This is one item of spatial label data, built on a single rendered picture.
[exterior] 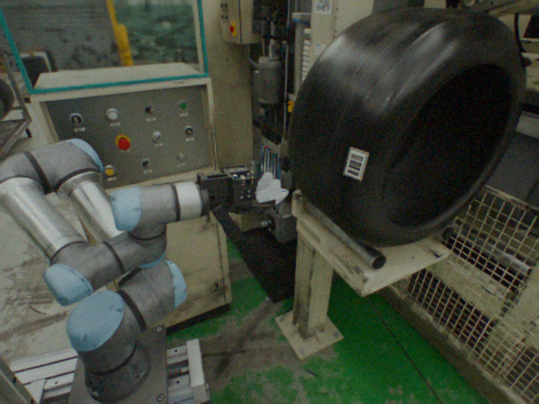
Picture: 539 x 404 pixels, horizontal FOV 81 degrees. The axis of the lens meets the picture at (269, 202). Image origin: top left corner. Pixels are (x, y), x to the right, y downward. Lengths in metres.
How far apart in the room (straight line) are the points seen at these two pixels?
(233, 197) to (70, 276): 0.31
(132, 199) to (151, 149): 0.71
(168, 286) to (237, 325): 1.08
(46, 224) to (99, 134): 0.57
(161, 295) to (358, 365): 1.20
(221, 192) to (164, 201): 0.12
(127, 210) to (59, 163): 0.39
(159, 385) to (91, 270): 0.39
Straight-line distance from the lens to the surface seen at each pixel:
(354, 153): 0.66
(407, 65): 0.69
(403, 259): 1.12
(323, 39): 1.05
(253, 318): 1.89
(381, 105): 0.67
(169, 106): 1.26
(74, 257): 0.66
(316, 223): 1.09
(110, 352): 0.82
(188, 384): 0.97
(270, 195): 0.69
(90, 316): 0.80
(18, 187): 0.89
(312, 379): 1.72
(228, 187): 0.64
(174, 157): 1.32
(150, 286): 0.82
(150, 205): 0.60
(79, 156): 0.96
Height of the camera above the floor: 1.51
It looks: 33 degrees down
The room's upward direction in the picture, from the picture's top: straight up
